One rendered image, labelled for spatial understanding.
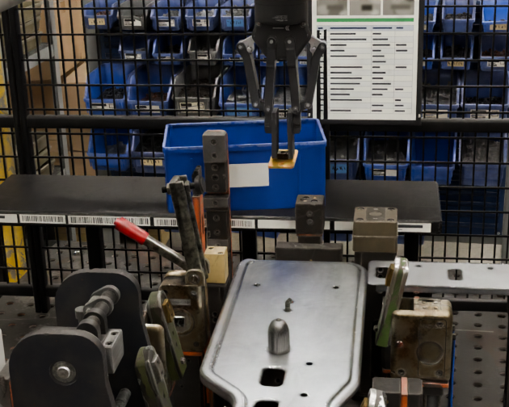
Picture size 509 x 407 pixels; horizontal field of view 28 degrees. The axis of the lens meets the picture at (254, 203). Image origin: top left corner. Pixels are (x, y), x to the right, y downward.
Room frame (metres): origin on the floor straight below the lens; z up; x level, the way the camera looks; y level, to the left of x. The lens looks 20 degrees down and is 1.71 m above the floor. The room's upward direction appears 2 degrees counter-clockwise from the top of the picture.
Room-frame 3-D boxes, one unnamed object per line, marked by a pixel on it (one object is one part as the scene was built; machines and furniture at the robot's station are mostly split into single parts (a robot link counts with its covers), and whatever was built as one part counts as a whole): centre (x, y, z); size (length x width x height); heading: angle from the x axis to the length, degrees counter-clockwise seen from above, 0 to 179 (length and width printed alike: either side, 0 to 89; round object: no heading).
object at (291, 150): (1.43, -0.06, 1.29); 0.03 x 0.01 x 0.07; 172
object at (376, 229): (1.68, -0.21, 0.88); 0.08 x 0.08 x 0.36; 82
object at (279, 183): (1.87, 0.02, 1.10); 0.30 x 0.17 x 0.13; 92
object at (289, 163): (1.43, -0.04, 1.25); 0.08 x 0.04 x 0.01; 172
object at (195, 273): (1.42, 0.09, 1.06); 0.03 x 0.01 x 0.03; 82
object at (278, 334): (1.30, -0.03, 1.02); 0.03 x 0.03 x 0.07
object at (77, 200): (1.88, 0.09, 1.02); 0.90 x 0.22 x 0.03; 82
